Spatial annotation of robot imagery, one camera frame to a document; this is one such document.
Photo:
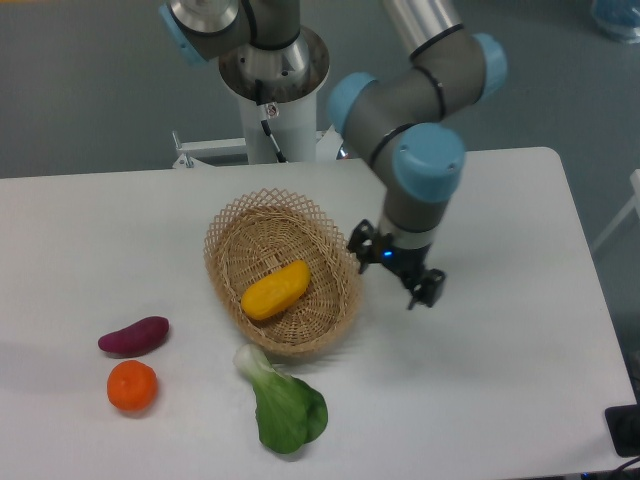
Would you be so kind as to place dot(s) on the green bok choy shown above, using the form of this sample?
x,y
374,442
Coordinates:
x,y
289,413

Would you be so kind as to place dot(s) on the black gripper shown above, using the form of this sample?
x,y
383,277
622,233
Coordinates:
x,y
403,253

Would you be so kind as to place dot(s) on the white frame at right edge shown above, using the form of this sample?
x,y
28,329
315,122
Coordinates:
x,y
621,222

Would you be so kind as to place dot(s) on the black device at table edge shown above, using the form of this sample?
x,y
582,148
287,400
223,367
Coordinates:
x,y
623,426

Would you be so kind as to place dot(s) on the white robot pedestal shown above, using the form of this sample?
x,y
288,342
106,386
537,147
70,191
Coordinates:
x,y
276,92

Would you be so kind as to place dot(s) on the yellow mango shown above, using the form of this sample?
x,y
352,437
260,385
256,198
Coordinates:
x,y
277,291

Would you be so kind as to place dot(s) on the purple sweet potato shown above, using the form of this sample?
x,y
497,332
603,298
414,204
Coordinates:
x,y
137,338

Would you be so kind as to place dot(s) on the blue object top right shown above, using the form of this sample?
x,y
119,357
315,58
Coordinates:
x,y
618,19

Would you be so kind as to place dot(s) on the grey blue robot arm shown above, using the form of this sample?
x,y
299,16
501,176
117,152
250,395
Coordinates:
x,y
396,127

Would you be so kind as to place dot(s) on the woven wicker basket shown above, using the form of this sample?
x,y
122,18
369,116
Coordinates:
x,y
261,232

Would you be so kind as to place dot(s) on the orange tangerine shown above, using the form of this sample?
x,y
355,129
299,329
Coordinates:
x,y
132,386

